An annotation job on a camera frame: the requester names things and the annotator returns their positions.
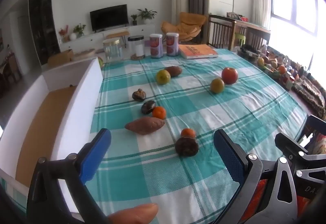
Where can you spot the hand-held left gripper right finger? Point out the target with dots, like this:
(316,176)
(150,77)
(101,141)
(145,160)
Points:
(229,160)

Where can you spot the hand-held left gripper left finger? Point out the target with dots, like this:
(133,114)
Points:
(96,155)

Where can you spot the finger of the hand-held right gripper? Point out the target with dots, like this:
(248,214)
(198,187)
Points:
(289,144)
(317,123)

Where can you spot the small orange tangerine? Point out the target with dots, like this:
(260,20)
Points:
(188,133)
(159,112)

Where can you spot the white foam box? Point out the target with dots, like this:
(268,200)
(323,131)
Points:
(63,117)

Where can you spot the long reddish sweet potato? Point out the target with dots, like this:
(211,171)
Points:
(144,125)

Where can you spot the yellow-green orange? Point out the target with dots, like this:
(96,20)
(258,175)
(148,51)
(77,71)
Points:
(163,76)
(217,85)

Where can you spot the red apple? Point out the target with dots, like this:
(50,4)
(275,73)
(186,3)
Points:
(229,75)

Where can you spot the brown sweet potato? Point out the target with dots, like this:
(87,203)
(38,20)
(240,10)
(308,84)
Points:
(174,71)

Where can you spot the dark patterned cloth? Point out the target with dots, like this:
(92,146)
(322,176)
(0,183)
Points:
(309,94)

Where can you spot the teal checked tablecloth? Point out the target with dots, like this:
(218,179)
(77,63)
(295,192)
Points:
(203,101)

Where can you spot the row of assorted small items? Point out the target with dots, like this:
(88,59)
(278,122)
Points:
(272,63)

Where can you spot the green kiwi print box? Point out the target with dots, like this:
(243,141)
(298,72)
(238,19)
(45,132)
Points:
(100,62)

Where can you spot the shallow woven basket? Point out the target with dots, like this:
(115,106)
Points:
(84,54)

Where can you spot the brown cardboard box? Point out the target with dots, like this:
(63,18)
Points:
(61,57)

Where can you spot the glass jar with gold lid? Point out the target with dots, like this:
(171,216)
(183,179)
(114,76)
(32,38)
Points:
(112,50)

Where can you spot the woven coaster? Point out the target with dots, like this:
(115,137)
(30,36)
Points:
(137,57)

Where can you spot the orange book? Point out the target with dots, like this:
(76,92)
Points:
(198,51)

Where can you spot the green plastic stool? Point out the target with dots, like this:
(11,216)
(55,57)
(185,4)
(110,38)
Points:
(240,39)

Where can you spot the wooden desk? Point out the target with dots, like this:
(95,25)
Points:
(252,29)

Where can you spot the white television cabinet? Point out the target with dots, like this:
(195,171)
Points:
(89,40)

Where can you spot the clear jar with black lid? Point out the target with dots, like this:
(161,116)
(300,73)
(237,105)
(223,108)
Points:
(136,46)

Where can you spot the large window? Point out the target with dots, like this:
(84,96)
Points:
(295,9)

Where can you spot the round white vase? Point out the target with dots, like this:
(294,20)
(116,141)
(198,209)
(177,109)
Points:
(73,36)

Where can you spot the small orange topped bench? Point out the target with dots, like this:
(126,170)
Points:
(117,34)

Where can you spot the red printed tin can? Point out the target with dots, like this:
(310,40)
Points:
(172,44)
(155,46)

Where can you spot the leafy potted plant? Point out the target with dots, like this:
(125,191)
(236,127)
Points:
(79,29)

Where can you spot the red flower arrangement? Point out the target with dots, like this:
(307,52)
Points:
(63,32)

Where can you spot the dark wooden chair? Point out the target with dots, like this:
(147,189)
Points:
(220,32)

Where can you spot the clutter on wooden desk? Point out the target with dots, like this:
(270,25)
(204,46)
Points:
(236,16)

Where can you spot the black television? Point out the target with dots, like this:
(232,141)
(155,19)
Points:
(109,18)

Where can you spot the small green potted plant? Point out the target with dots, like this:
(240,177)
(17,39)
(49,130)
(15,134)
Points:
(134,19)

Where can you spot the orange lounge chair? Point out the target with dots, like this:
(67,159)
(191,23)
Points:
(183,26)

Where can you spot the large green potted plant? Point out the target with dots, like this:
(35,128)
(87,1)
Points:
(146,15)

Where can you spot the white standing air conditioner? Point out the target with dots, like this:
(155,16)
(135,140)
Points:
(179,2)

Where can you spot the black wall panel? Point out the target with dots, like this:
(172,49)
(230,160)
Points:
(42,22)

